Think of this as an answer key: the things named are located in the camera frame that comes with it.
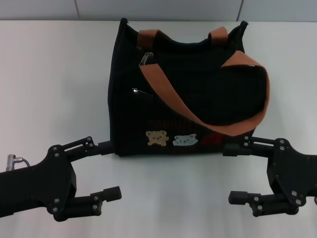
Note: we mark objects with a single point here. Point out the silver pocket zipper pull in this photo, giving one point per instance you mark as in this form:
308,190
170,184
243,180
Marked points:
135,91

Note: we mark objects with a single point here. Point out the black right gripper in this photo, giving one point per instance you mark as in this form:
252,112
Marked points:
294,173

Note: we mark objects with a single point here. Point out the silver main zipper pull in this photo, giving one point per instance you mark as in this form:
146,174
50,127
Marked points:
145,59

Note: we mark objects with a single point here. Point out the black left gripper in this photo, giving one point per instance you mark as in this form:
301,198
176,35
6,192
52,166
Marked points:
49,181

